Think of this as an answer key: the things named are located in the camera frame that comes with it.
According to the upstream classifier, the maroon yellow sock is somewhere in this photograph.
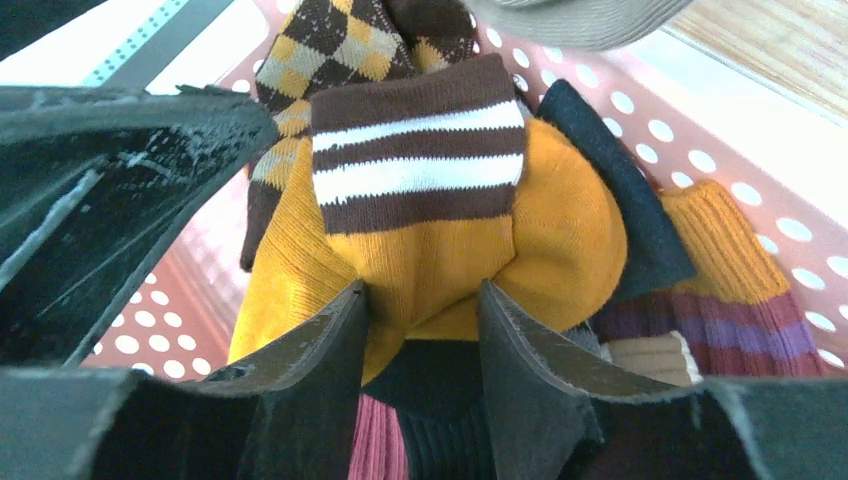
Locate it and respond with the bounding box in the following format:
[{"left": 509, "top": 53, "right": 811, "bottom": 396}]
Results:
[{"left": 348, "top": 394, "right": 409, "bottom": 480}]

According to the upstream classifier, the pink perforated plastic basket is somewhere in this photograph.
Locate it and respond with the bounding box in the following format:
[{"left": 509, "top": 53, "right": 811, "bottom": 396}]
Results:
[{"left": 86, "top": 24, "right": 847, "bottom": 380}]

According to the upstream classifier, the mustard yellow sock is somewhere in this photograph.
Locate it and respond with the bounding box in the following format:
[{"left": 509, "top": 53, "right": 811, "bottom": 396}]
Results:
[{"left": 226, "top": 52, "right": 631, "bottom": 389}]

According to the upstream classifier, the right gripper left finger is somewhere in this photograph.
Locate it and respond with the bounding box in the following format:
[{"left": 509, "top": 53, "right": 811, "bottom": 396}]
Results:
[{"left": 1, "top": 281, "right": 369, "bottom": 479}]

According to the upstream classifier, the brown white striped sock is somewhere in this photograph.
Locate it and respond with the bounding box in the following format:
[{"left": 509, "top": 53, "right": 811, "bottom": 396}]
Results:
[{"left": 601, "top": 331, "right": 703, "bottom": 386}]

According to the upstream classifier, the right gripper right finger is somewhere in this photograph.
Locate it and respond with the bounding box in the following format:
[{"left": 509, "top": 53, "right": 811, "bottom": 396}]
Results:
[{"left": 478, "top": 282, "right": 847, "bottom": 480}]

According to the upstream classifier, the maroon purple striped sock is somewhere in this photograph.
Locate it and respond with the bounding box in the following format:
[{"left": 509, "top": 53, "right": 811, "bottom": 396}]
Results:
[{"left": 592, "top": 181, "right": 826, "bottom": 378}]

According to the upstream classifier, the tan sock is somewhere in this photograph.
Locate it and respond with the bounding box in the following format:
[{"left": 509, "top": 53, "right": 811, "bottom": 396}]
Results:
[{"left": 463, "top": 0, "right": 691, "bottom": 52}]

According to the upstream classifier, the navy green sock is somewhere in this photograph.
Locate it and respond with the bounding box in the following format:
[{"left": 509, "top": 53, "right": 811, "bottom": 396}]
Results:
[{"left": 537, "top": 79, "right": 696, "bottom": 304}]

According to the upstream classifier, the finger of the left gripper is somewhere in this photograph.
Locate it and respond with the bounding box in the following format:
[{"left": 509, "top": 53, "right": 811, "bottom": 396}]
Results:
[{"left": 1, "top": 86, "right": 278, "bottom": 366}]

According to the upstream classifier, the brown argyle sock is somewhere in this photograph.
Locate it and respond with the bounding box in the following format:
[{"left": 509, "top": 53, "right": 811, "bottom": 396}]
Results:
[{"left": 240, "top": 0, "right": 475, "bottom": 271}]

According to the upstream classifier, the black ribbed sock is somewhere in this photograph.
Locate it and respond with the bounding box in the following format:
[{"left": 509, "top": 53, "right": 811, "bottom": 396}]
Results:
[{"left": 363, "top": 340, "right": 497, "bottom": 479}]

